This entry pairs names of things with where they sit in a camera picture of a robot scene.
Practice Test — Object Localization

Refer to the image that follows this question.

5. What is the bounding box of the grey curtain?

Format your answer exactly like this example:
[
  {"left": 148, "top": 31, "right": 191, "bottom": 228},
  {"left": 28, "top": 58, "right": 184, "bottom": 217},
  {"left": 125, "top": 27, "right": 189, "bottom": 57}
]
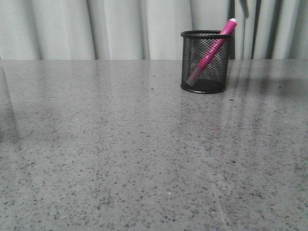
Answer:
[{"left": 0, "top": 0, "right": 308, "bottom": 60}]

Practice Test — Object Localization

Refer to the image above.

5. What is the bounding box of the black mesh pen holder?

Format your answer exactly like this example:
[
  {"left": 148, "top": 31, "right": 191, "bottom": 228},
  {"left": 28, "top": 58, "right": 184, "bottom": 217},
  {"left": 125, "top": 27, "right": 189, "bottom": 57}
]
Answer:
[{"left": 180, "top": 30, "right": 233, "bottom": 94}]

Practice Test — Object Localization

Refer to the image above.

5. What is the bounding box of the pink pen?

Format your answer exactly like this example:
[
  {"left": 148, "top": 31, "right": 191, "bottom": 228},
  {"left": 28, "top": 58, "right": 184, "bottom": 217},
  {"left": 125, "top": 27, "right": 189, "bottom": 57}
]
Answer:
[{"left": 187, "top": 18, "right": 237, "bottom": 85}]

